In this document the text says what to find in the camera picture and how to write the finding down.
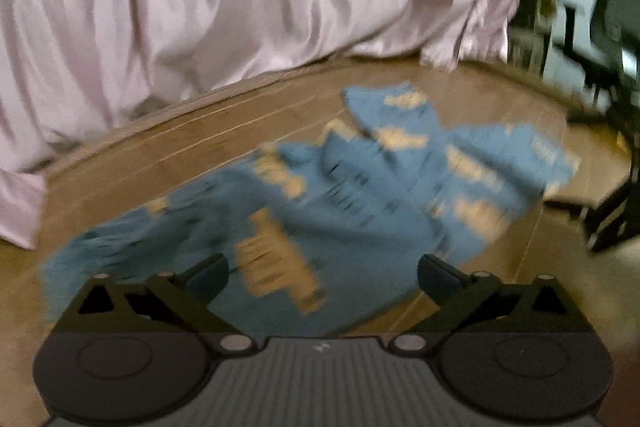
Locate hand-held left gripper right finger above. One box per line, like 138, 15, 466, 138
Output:
389, 254, 597, 354

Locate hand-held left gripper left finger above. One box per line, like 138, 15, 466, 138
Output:
52, 253, 257, 354

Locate black office chair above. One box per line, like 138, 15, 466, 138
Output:
565, 0, 640, 254

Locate blue pants with yellow print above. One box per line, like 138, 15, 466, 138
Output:
40, 81, 582, 338

